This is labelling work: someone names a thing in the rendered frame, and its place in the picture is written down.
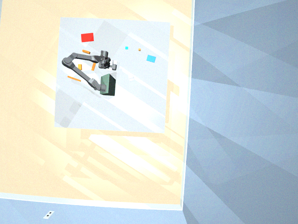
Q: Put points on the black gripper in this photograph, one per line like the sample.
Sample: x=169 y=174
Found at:
x=114 y=66

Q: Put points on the blue flat plate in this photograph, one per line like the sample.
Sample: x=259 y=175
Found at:
x=151 y=58

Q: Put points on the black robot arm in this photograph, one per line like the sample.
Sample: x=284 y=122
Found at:
x=103 y=59

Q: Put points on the red flat rectangular plate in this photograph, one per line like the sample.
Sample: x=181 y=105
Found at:
x=87 y=37

